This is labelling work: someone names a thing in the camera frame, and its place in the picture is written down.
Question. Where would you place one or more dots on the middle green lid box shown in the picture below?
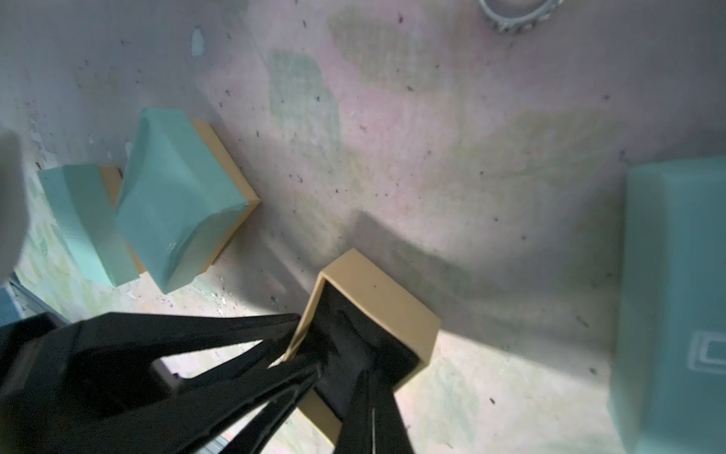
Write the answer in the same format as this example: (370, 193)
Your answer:
(182, 198)

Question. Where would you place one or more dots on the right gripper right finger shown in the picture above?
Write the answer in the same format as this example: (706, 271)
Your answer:
(370, 417)

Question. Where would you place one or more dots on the green box lid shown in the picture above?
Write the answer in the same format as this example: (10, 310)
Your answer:
(668, 381)

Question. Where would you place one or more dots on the left green lid box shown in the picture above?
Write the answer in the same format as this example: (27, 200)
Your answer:
(82, 199)

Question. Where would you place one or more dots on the tan box base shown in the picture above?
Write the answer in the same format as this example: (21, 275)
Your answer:
(357, 316)

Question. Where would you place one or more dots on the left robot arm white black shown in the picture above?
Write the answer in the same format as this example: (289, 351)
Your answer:
(14, 212)

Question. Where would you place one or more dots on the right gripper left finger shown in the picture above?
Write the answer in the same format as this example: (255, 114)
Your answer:
(145, 383)

